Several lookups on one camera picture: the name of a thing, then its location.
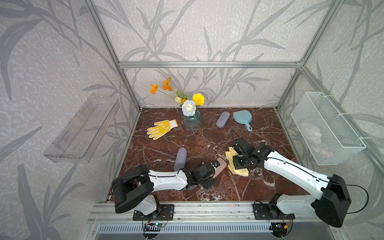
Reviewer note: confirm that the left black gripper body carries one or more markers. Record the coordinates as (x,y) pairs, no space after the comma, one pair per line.
(206,183)

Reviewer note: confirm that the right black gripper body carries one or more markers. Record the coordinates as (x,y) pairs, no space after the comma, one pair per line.
(240,162)

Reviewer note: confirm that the pink eyeglass case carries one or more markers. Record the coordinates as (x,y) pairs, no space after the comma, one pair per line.
(219,166)

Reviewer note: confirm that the lavender eyeglass case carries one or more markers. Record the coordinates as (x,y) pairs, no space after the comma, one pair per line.
(181,159)
(223,119)

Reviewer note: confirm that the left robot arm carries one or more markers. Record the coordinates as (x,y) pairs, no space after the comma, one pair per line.
(133,190)

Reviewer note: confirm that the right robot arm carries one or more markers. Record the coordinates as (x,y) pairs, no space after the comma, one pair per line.
(328,197)

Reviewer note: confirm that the teal hand mirror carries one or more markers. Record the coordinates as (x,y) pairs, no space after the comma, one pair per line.
(243,117)

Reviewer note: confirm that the glass vase with flowers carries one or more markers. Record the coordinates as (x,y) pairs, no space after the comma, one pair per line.
(191,114)

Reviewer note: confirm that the yellow work glove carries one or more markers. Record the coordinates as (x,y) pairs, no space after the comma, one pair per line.
(161,128)

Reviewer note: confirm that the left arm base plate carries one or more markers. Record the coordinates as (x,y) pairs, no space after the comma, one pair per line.
(165,213)

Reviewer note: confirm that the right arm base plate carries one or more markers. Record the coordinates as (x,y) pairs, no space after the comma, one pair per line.
(263,211)

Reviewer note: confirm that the white wire mesh basket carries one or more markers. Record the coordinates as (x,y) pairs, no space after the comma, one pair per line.
(330,138)

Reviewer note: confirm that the aluminium mounting rail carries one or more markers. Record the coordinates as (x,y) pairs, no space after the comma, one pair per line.
(184,212)

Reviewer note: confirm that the clear acrylic wall shelf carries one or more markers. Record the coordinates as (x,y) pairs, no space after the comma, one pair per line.
(81,137)

